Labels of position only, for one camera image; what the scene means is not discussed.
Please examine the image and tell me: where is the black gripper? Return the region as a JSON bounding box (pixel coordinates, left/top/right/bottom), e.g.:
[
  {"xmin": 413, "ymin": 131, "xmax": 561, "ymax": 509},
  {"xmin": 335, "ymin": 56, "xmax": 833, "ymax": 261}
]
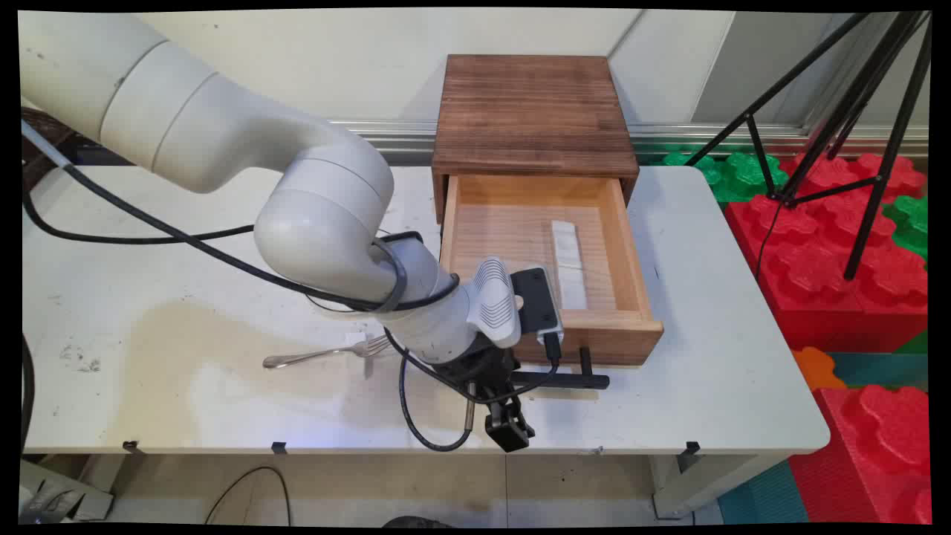
[{"xmin": 432, "ymin": 344, "xmax": 538, "ymax": 455}]

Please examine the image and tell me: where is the white ceramic cutlery rest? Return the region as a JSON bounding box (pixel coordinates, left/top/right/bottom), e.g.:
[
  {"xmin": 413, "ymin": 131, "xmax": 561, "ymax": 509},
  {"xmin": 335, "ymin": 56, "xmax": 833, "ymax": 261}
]
[
  {"xmin": 557, "ymin": 266, "xmax": 590, "ymax": 311},
  {"xmin": 551, "ymin": 220, "xmax": 582, "ymax": 270}
]

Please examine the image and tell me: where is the light wooden drawer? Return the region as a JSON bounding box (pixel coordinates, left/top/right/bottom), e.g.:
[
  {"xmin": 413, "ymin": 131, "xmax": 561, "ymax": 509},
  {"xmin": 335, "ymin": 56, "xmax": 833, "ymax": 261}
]
[{"xmin": 438, "ymin": 175, "xmax": 664, "ymax": 366}]

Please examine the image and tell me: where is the small white cutlery rest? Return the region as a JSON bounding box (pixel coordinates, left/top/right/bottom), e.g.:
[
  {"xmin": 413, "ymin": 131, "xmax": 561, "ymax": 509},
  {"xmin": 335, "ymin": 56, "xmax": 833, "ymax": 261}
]
[{"xmin": 343, "ymin": 333, "xmax": 376, "ymax": 380}]

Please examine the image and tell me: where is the white table leg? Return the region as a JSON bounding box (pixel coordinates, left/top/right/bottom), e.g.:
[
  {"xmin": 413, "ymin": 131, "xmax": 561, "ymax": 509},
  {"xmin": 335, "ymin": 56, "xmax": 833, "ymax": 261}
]
[
  {"xmin": 19, "ymin": 455, "xmax": 125, "ymax": 522},
  {"xmin": 650, "ymin": 453, "xmax": 790, "ymax": 519}
]

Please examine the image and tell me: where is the silver fork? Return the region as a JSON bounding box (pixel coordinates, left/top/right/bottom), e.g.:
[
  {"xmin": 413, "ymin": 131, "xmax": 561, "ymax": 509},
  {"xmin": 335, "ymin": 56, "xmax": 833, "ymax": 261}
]
[{"xmin": 262, "ymin": 334, "xmax": 392, "ymax": 370}]

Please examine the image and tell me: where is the orange foam piece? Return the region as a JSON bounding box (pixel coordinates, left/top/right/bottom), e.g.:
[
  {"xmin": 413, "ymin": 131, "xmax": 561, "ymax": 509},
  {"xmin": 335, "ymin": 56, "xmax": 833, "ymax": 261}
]
[{"xmin": 791, "ymin": 346, "xmax": 848, "ymax": 392}]

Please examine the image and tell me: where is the dark brown wooden cabinet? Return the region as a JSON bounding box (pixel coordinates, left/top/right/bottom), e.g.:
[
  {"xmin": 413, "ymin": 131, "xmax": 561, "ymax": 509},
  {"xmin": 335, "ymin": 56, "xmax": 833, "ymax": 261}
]
[{"xmin": 431, "ymin": 53, "xmax": 641, "ymax": 224}]

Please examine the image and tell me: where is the green foam block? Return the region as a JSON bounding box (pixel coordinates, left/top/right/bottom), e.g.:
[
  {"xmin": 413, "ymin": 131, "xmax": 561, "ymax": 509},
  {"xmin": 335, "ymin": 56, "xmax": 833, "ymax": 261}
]
[
  {"xmin": 882, "ymin": 195, "xmax": 929, "ymax": 261},
  {"xmin": 712, "ymin": 152, "xmax": 790, "ymax": 205},
  {"xmin": 661, "ymin": 151, "xmax": 723, "ymax": 187}
]

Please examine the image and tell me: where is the large red foam block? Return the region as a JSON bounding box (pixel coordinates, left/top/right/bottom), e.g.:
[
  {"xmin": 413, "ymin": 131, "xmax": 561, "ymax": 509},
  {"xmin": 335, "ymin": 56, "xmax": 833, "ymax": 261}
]
[{"xmin": 724, "ymin": 195, "xmax": 929, "ymax": 354}]

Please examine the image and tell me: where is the black tripod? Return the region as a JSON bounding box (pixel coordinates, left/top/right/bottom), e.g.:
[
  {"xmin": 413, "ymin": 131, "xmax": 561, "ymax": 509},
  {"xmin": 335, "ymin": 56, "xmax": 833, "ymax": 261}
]
[{"xmin": 684, "ymin": 11, "xmax": 933, "ymax": 282}]

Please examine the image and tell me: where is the black drawer handle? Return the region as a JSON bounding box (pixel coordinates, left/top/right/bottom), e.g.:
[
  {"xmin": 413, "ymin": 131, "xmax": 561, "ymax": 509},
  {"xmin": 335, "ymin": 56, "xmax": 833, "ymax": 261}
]
[{"xmin": 511, "ymin": 346, "xmax": 611, "ymax": 391}]

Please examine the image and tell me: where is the thin black gripper cable loop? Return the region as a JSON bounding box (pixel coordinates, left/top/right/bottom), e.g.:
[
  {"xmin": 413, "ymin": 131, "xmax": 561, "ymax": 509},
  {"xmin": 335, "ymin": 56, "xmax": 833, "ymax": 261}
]
[{"xmin": 385, "ymin": 331, "xmax": 478, "ymax": 453}]

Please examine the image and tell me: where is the black silver wrist camera box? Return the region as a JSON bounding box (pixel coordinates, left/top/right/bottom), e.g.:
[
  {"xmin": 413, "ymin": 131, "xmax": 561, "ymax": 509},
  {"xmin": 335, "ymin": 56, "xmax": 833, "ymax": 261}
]
[{"xmin": 509, "ymin": 266, "xmax": 565, "ymax": 346}]

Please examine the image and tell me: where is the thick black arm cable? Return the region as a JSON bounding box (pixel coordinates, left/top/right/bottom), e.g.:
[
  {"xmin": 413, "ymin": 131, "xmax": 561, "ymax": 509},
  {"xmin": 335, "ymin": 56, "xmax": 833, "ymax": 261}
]
[{"xmin": 21, "ymin": 119, "xmax": 461, "ymax": 313}]

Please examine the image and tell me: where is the black floor cable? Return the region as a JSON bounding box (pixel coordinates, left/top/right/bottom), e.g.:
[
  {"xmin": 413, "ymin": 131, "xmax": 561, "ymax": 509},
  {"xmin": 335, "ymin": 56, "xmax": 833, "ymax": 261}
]
[{"xmin": 202, "ymin": 466, "xmax": 292, "ymax": 525}]

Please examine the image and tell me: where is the silver aluminium wall rail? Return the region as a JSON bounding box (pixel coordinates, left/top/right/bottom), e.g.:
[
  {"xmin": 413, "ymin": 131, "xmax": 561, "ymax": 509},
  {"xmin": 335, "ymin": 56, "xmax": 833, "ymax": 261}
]
[{"xmin": 327, "ymin": 119, "xmax": 929, "ymax": 166}]

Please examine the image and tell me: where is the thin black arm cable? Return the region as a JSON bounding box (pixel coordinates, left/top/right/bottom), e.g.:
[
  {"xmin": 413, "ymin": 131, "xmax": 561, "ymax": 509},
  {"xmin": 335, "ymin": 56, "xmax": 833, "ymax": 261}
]
[{"xmin": 22, "ymin": 189, "xmax": 257, "ymax": 246}]

